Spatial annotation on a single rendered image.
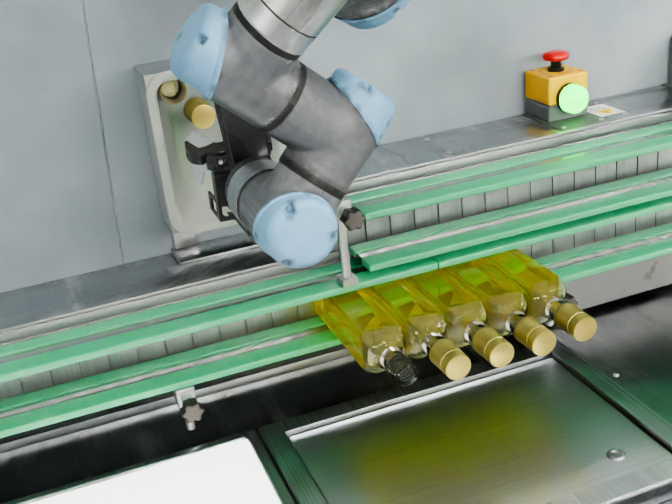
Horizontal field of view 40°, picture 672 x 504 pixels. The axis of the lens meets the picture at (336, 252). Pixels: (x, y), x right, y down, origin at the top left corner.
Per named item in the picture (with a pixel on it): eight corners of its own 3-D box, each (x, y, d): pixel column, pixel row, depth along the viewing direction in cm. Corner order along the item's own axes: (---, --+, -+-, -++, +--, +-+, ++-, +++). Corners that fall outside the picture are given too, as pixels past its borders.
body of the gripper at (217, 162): (206, 207, 114) (231, 240, 103) (196, 139, 111) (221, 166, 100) (266, 195, 116) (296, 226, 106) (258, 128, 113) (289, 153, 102)
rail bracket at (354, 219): (319, 266, 131) (352, 301, 120) (306, 152, 124) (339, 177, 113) (339, 261, 132) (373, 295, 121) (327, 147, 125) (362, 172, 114)
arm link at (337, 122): (328, 53, 85) (264, 156, 87) (415, 114, 91) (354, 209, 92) (298, 40, 92) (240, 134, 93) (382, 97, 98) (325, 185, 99)
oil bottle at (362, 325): (314, 314, 134) (372, 383, 115) (310, 278, 131) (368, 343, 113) (351, 304, 135) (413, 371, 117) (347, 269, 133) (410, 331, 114)
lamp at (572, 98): (556, 114, 143) (567, 118, 140) (555, 85, 141) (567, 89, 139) (581, 108, 144) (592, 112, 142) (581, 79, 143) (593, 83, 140)
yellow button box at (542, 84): (523, 113, 150) (549, 123, 143) (522, 66, 147) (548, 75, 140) (561, 104, 152) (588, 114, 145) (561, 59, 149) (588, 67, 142)
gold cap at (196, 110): (181, 99, 127) (188, 106, 124) (207, 95, 128) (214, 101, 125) (185, 124, 129) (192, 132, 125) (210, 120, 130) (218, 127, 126)
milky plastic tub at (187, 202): (161, 219, 134) (173, 239, 126) (132, 64, 125) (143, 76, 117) (276, 194, 139) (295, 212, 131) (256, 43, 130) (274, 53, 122)
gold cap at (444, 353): (429, 367, 114) (445, 384, 110) (428, 342, 113) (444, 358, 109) (455, 361, 115) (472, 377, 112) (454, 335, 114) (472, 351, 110)
